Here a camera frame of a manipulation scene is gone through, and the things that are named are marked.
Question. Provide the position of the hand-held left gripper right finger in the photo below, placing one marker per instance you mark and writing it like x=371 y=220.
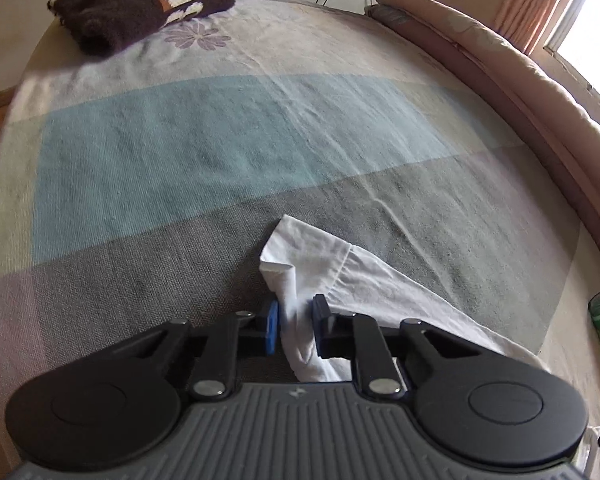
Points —
x=320 y=330

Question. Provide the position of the white printed long-sleeve shirt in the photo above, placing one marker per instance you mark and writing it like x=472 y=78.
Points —
x=380 y=285

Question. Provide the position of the window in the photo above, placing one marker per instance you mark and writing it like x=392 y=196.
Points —
x=590 y=30

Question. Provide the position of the brown fleece blanket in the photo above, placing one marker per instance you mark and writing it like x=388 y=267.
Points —
x=125 y=10

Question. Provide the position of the folded pink floral quilt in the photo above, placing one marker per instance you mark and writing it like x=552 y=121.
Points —
x=505 y=70

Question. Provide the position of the pink checked curtain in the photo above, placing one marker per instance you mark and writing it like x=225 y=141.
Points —
x=535 y=5

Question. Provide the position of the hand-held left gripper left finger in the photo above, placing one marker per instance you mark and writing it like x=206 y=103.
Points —
x=271 y=327

